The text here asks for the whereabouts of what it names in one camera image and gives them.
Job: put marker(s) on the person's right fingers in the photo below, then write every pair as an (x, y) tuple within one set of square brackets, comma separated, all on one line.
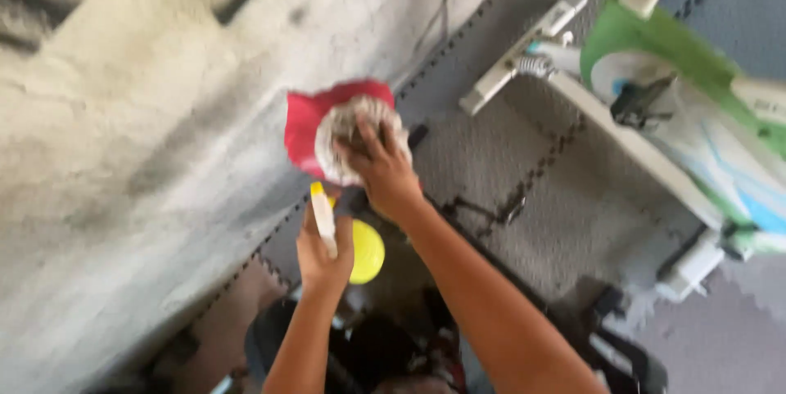
[(371, 139)]

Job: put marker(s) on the person's right hand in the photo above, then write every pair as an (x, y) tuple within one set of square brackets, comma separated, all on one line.
[(387, 179)]

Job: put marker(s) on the yellow spray bottle white nozzle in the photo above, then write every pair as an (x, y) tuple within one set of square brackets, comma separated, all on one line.
[(367, 253)]

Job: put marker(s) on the person's left hand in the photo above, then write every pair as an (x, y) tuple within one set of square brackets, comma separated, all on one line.
[(322, 271)]

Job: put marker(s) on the person's dark clothed body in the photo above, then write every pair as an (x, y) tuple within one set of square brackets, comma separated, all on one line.
[(374, 345)]

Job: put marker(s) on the person's left fingers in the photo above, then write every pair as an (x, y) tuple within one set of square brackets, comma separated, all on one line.
[(345, 235)]

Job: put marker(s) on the green and white exercise bike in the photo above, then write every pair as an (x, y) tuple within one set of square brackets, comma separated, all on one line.
[(663, 105)]

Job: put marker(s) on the black equipment frame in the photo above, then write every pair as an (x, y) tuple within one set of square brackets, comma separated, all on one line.
[(620, 345)]

